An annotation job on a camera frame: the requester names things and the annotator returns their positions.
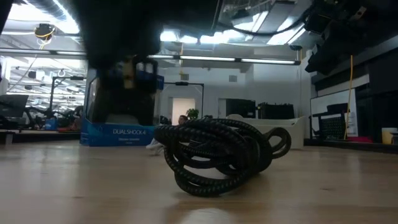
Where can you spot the background black robot arm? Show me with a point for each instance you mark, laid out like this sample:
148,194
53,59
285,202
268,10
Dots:
164,119
34,112

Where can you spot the person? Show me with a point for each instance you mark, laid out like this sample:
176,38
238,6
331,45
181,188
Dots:
183,119

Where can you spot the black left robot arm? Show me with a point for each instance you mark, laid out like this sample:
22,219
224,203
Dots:
6,15

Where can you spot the long ceiling light bar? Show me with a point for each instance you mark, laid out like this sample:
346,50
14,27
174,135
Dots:
217,58

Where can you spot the black background rig frame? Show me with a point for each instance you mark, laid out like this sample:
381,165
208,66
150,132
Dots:
182,83

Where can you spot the wide black cabinet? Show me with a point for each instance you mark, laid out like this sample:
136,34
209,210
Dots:
276,111

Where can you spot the black mesh cart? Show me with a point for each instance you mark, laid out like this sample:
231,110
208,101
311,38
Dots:
332,127

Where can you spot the black computer monitor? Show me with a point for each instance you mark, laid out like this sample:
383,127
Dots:
12,107

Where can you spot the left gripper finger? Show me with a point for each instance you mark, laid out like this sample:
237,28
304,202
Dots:
146,84
116,77

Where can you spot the whiteboard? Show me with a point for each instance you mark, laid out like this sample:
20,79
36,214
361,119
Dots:
329,99

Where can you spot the blue storage bin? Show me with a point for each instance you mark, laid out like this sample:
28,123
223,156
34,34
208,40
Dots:
50,125

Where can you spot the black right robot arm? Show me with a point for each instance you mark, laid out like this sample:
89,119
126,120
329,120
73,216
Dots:
357,46

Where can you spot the yellow cup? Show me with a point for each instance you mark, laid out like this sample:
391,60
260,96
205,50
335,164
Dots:
388,136

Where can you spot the grey wall vent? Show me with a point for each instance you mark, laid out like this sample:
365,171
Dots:
233,78
184,76

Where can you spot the black metal table frame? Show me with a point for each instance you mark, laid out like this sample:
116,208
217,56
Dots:
46,137

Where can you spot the green potted plant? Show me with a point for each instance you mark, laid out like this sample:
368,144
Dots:
192,113

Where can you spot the grey plastic bin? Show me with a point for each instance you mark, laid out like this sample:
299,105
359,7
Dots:
295,130

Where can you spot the red flat object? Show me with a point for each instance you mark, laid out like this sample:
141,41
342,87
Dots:
360,139

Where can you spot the black post frame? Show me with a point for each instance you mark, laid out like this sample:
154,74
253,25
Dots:
52,93

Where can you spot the blue DualShock controller box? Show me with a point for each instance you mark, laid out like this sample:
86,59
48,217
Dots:
116,133

